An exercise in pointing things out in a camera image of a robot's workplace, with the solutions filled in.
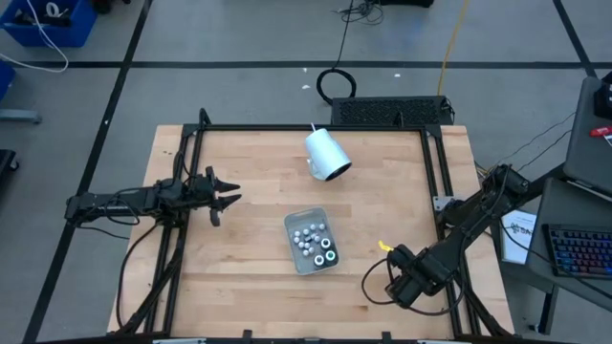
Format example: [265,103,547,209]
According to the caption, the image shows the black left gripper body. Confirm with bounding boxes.
[186,172,220,215]

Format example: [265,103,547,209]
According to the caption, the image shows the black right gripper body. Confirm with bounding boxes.
[410,248,455,292]

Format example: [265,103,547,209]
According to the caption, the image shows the white paper booklet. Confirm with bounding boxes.
[499,208,539,266]

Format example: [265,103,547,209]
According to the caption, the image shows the white plastic storage bin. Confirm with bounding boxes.
[283,205,341,277]

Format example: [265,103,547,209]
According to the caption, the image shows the black perforated computer case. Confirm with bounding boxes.
[330,95,455,127]

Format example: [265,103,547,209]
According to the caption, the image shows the backlit black keyboard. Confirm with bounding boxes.
[542,223,612,282]

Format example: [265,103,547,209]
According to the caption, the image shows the grey desk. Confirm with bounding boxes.
[562,75,612,198]
[525,177,612,314]

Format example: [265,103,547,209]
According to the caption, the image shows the grey metal base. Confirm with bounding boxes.
[0,108,42,125]

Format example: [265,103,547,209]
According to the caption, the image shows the blue plastic crate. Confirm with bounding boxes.
[0,0,99,49]
[0,60,16,102]

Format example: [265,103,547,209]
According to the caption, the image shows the black floor equipment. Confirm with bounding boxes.
[0,148,20,174]

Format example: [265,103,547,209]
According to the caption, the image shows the black desk object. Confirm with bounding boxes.
[594,71,612,120]

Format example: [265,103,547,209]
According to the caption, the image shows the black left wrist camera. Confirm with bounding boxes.
[189,183,210,204]

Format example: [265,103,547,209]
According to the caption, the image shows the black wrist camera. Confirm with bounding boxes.
[189,183,210,204]
[387,274,429,310]

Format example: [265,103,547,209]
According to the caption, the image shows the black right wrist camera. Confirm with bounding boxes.
[387,274,429,310]

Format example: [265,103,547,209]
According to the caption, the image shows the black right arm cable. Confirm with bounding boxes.
[361,257,468,317]

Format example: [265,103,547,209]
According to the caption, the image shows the black aluminium table frame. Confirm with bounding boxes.
[114,107,515,344]

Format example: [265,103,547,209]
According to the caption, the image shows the black coiled floor cable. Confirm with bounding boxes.
[315,0,359,107]

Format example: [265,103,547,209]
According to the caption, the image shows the black base cable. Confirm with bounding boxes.
[116,223,162,332]

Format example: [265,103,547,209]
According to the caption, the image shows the long yellow cable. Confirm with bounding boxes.
[436,0,473,97]

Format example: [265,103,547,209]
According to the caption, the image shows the white cable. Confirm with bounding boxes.
[0,0,71,75]

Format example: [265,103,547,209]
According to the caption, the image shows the tangled black cable bundle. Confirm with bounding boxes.
[334,0,386,28]

